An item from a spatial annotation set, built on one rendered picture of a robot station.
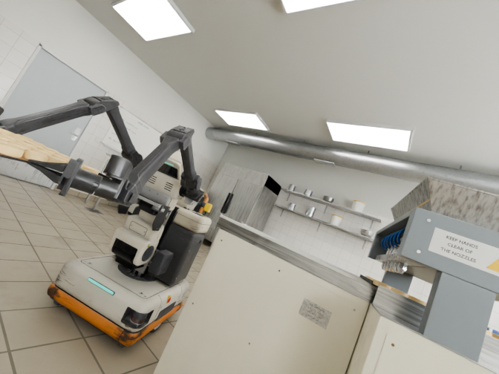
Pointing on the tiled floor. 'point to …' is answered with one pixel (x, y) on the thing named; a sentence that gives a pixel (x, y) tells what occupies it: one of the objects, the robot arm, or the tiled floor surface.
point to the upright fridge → (241, 197)
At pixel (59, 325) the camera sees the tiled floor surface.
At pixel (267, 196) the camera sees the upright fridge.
